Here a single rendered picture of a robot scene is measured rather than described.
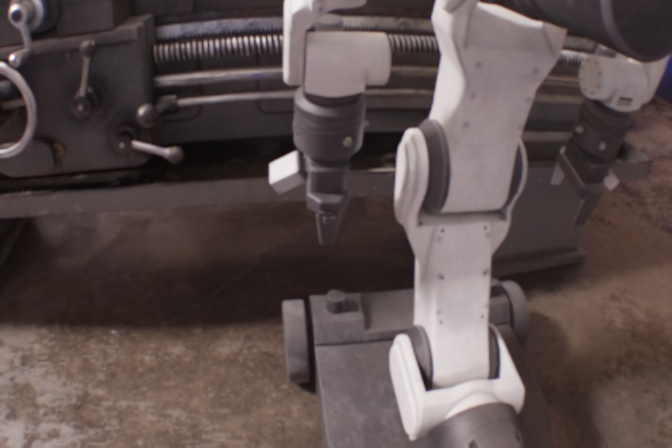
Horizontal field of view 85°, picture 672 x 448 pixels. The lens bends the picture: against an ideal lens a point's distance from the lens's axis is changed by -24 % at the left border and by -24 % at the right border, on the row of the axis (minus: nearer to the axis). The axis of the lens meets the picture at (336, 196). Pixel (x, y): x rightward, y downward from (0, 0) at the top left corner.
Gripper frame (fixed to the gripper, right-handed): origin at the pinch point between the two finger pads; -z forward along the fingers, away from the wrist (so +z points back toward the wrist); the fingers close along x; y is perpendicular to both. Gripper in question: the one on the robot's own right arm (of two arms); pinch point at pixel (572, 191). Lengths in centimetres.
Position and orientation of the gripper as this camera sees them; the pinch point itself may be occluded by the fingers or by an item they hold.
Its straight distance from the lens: 85.5
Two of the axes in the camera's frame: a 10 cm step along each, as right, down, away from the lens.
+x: -1.1, -6.9, 7.2
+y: -9.9, 0.3, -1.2
